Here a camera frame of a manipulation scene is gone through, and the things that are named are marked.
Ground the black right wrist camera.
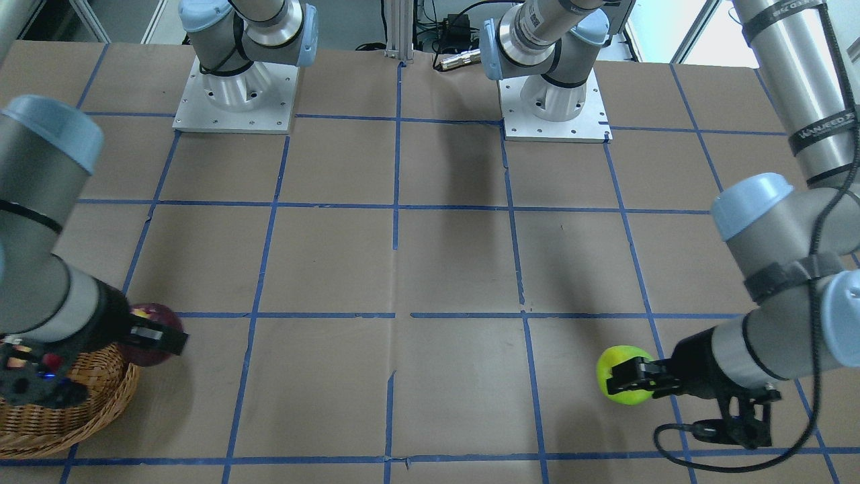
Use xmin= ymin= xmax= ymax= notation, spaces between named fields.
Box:
xmin=1 ymin=335 xmax=89 ymax=409

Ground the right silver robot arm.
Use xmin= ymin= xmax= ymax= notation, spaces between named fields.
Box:
xmin=2 ymin=1 xmax=319 ymax=383

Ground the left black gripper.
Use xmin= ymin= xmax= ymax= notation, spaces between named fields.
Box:
xmin=606 ymin=328 xmax=746 ymax=399

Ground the green apple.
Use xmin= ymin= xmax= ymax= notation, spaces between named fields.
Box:
xmin=595 ymin=344 xmax=654 ymax=405

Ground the black power adapter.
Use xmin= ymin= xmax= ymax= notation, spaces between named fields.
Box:
xmin=442 ymin=13 xmax=471 ymax=36

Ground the aluminium frame post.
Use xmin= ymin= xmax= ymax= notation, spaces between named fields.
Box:
xmin=383 ymin=1 xmax=415 ymax=65

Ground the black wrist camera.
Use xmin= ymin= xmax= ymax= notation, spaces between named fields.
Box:
xmin=1 ymin=335 xmax=89 ymax=409
xmin=690 ymin=384 xmax=782 ymax=450

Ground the silver metal cylinder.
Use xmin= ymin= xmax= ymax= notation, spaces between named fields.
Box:
xmin=434 ymin=48 xmax=481 ymax=73

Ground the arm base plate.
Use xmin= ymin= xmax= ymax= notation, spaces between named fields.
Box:
xmin=172 ymin=58 xmax=301 ymax=134
xmin=497 ymin=70 xmax=613 ymax=143

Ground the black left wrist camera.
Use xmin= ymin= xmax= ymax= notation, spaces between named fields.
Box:
xmin=690 ymin=384 xmax=782 ymax=450

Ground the wicker basket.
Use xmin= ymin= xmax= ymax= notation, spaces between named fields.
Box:
xmin=1 ymin=344 xmax=142 ymax=459

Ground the dark red apple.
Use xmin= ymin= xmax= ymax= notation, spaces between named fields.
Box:
xmin=118 ymin=303 xmax=188 ymax=367

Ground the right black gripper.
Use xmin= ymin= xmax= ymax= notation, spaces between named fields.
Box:
xmin=40 ymin=279 xmax=189 ymax=377

